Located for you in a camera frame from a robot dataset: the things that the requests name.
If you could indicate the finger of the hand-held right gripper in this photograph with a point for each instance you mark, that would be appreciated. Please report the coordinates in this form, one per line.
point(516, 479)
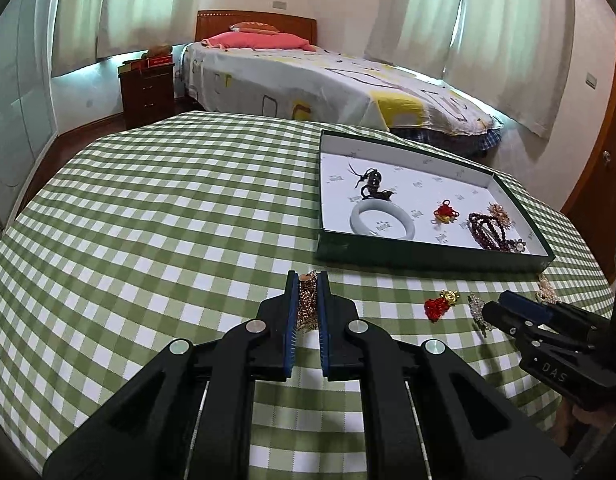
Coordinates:
point(525, 306)
point(503, 317)

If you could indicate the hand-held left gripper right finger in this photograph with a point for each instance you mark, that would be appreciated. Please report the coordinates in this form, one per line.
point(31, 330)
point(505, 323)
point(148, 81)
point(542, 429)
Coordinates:
point(322, 330)

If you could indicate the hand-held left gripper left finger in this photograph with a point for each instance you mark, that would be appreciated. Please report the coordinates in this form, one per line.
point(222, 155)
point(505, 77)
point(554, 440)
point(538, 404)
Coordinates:
point(289, 330)

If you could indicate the gold flower brooch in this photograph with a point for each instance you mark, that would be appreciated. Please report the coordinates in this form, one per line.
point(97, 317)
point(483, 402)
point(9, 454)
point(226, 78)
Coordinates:
point(500, 215)

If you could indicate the white jade bangle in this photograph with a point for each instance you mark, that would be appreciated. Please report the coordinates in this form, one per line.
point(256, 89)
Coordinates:
point(358, 217)

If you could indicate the green jewelry tray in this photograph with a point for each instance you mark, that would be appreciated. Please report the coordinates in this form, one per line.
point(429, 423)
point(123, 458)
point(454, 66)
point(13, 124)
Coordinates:
point(413, 185)

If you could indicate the silver crystal brooch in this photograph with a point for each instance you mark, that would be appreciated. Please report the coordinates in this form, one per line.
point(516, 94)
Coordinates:
point(478, 307)

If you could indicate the red tassel gold charm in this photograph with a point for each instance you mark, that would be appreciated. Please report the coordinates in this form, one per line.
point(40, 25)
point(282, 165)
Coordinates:
point(433, 307)

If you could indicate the wooden door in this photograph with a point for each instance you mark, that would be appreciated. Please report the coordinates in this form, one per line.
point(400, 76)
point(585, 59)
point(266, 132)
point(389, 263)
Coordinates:
point(600, 200)

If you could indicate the green checked tablecloth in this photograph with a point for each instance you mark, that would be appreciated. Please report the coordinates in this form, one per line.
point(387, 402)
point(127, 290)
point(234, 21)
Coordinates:
point(162, 210)

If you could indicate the blue plaid mattress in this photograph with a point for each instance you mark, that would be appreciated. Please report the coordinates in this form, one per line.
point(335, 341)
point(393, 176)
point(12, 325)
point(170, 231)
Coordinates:
point(438, 140)

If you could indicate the patterned white bed sheet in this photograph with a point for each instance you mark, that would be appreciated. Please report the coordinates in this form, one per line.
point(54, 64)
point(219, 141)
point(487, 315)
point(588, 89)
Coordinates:
point(313, 80)

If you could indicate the white curtain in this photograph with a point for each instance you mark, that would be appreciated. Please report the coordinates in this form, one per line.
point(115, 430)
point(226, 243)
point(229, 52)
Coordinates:
point(518, 45)
point(418, 15)
point(80, 15)
point(147, 5)

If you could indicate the dark wooden nightstand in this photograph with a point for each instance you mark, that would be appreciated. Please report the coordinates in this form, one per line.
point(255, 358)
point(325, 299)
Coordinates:
point(147, 97)

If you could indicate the pink pillow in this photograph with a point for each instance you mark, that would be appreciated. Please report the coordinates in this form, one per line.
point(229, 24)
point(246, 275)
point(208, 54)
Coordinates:
point(253, 40)

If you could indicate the red box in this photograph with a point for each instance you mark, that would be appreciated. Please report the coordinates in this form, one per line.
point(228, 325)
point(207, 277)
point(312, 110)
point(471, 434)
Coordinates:
point(160, 62)

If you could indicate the orange cushion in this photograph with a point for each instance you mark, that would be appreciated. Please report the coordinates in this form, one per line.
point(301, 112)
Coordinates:
point(253, 27)

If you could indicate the dark flat box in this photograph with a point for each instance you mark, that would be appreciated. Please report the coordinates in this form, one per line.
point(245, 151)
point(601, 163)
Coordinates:
point(131, 67)

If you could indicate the brown plush item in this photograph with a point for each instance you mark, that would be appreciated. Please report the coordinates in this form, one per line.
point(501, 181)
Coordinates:
point(155, 52)

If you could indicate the wooden headboard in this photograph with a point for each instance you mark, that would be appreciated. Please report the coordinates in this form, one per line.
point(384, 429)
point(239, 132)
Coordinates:
point(212, 22)

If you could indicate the frosted glass sliding wardrobe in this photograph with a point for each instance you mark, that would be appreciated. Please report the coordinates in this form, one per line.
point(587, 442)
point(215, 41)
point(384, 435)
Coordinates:
point(17, 110)

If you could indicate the wall light switch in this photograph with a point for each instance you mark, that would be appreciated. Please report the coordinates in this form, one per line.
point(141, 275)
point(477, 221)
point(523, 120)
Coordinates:
point(591, 80)

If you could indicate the wall switch plate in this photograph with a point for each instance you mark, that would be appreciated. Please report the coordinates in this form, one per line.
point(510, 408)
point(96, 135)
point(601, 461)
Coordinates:
point(280, 5)

